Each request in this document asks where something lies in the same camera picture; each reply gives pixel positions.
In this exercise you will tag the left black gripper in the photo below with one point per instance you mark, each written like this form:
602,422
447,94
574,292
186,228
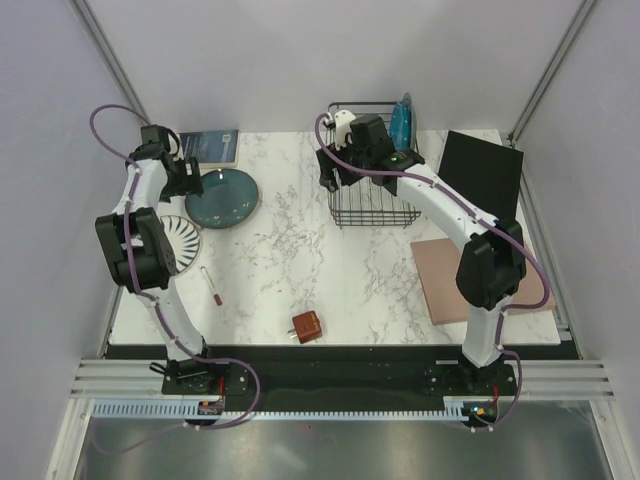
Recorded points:
190,185

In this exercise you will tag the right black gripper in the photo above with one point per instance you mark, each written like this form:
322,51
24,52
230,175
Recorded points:
326,175

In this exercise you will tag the dark teal floral plate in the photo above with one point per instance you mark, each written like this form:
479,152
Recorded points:
229,197

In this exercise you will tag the wire dish rack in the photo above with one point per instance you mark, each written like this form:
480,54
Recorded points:
364,203

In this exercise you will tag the blue polka dot plate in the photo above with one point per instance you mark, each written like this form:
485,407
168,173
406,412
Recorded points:
401,125

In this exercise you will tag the grey-green round plate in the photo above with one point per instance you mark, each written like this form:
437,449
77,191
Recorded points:
413,120

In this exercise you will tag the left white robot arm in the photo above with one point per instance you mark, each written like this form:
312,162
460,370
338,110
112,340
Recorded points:
141,259

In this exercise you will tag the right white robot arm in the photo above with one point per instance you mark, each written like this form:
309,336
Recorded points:
492,262

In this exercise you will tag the dark blue book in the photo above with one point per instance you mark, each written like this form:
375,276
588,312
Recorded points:
215,149

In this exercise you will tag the white striped plate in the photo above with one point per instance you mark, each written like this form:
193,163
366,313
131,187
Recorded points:
184,238

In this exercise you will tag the red tipped tube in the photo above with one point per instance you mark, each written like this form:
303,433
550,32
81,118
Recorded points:
211,285

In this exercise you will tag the pink board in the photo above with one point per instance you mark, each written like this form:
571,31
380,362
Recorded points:
437,263

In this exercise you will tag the red cube power adapter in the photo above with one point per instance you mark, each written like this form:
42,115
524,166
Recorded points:
306,327

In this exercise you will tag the black board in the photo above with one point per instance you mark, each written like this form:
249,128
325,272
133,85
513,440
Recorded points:
486,174

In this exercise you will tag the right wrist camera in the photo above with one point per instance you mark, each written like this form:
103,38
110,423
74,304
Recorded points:
340,124

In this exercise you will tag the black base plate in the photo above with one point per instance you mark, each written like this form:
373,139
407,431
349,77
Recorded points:
341,377

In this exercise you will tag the white slotted cable duct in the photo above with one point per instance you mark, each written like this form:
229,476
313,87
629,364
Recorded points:
192,409

